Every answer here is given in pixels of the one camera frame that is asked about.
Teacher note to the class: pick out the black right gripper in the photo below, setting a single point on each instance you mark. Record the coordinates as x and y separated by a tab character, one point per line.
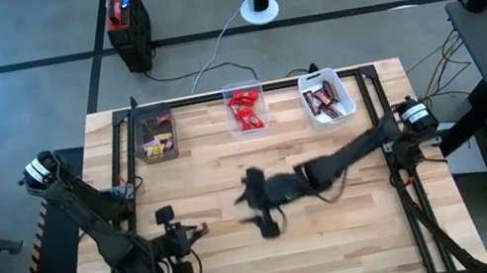
283	189

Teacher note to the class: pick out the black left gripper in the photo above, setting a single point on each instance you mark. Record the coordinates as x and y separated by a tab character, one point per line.
172	242

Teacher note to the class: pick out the small yellow candy bar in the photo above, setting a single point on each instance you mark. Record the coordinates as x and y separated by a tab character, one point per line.
159	149
163	135

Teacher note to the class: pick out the small yellow silver candy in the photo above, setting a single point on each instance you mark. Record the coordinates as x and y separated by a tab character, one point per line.
150	152

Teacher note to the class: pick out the small pink white candy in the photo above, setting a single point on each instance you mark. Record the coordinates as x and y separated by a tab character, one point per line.
151	144

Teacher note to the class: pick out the small red pink candy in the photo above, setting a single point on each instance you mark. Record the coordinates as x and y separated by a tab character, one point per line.
163	119

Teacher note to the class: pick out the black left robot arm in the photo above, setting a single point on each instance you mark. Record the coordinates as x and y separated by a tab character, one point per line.
104	231

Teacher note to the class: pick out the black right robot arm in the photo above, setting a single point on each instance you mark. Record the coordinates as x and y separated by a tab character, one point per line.
356	149

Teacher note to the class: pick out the clear plastic bin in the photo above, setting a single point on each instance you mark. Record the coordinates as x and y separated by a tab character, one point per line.
234	135

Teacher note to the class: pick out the dark smoky plastic bin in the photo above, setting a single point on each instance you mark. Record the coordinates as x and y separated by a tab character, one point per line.
151	110

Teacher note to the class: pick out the white plastic bin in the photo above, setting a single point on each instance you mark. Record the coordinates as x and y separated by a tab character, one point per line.
305	84

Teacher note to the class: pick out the red black power station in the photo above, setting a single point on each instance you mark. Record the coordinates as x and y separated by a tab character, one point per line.
129	31

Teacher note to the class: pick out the light grey box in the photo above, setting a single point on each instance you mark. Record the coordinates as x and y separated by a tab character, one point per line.
469	159

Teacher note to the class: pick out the black aluminium table frame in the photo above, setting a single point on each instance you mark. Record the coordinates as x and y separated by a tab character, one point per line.
197	100

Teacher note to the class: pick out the silver metal bracket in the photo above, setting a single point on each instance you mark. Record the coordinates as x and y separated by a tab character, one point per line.
388	144

